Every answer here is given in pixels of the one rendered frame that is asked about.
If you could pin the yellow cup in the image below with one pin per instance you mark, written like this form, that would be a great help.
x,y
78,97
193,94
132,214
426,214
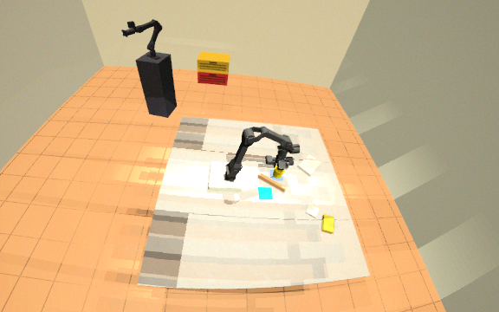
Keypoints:
x,y
278,173

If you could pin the yellow block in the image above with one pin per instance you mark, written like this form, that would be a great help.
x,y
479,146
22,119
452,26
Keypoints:
x,y
327,224

